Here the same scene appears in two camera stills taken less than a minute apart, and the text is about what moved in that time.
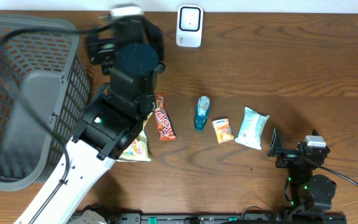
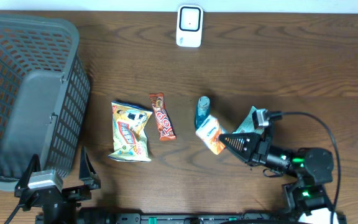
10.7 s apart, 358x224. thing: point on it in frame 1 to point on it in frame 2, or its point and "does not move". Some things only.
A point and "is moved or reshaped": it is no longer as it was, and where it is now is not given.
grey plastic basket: [35, 89] does not move
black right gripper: [288, 155] to [257, 148]
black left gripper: [152, 37] to [87, 183]
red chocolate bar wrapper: [165, 126] does not move
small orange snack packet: [223, 130] is moved or reshaped
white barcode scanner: [189, 23] does not move
